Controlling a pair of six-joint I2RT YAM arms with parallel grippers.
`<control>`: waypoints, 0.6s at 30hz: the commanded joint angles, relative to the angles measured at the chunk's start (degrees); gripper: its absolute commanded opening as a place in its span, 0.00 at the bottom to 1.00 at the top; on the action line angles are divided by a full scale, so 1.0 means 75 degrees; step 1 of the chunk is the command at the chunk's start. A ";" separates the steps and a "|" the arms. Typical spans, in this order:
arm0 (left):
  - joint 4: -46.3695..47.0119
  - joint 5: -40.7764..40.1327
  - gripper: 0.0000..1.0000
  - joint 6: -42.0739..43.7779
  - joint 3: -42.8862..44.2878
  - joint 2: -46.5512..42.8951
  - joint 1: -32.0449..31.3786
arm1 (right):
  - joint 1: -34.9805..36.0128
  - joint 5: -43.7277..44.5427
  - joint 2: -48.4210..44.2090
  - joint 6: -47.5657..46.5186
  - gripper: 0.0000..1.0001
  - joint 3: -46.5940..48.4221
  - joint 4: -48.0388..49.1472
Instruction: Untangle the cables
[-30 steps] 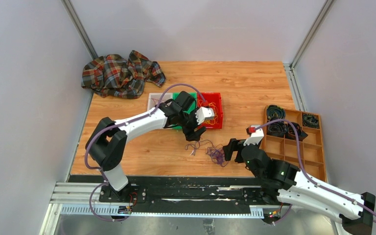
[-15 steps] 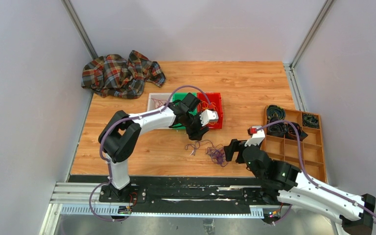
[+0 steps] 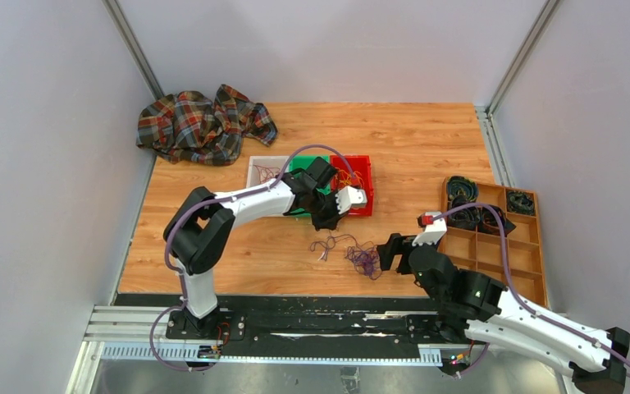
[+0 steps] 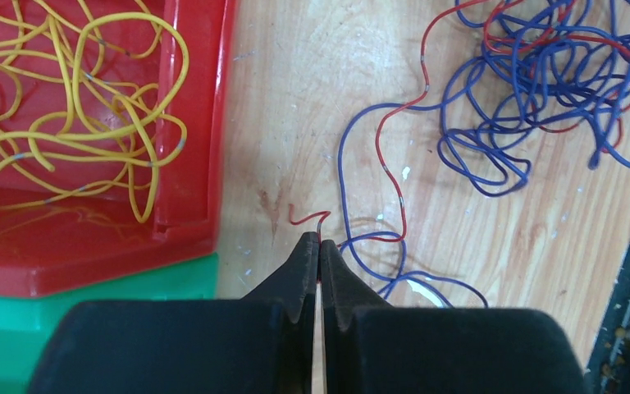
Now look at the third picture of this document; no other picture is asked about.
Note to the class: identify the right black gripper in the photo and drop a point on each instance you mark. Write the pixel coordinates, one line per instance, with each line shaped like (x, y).
(396, 244)

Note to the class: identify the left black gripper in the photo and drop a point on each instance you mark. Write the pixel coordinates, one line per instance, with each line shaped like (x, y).
(330, 222)

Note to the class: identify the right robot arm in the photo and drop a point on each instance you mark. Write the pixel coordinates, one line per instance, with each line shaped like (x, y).
(475, 306)

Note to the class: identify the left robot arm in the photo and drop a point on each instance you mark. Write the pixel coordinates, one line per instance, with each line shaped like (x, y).
(197, 235)

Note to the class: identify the green plastic bin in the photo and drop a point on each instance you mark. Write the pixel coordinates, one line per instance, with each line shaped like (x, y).
(302, 162)

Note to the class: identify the red plastic bin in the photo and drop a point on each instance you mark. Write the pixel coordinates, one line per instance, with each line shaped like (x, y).
(362, 168)

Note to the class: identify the wooden compartment tray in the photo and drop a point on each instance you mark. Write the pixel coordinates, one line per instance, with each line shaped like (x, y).
(482, 252)

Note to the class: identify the white plastic bin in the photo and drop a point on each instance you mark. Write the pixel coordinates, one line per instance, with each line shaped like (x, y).
(262, 169)

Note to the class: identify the black coiled item lower left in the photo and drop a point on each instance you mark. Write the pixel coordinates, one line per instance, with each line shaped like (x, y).
(467, 218)

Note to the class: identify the black coiled item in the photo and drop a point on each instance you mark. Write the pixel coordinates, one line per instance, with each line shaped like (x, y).
(520, 202)
(494, 222)
(461, 186)
(467, 218)

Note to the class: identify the black coiled item upper left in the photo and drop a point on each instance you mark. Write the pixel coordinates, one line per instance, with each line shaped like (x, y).
(461, 186)

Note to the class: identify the black coiled item centre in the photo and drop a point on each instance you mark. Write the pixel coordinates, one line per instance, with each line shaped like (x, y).
(494, 222)

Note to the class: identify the black coiled item far right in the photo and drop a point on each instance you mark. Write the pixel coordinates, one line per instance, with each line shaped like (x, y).
(520, 202)

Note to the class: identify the plaid cloth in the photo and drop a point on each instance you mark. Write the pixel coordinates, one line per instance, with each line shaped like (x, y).
(189, 126)

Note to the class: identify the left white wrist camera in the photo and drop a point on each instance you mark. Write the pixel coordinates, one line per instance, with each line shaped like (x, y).
(350, 197)

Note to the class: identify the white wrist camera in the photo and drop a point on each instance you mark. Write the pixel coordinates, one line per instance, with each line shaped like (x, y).
(433, 226)
(350, 197)

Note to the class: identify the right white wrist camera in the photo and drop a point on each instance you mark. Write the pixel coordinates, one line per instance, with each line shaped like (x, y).
(433, 226)

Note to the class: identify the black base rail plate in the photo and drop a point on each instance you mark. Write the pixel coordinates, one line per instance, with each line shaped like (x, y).
(319, 327)

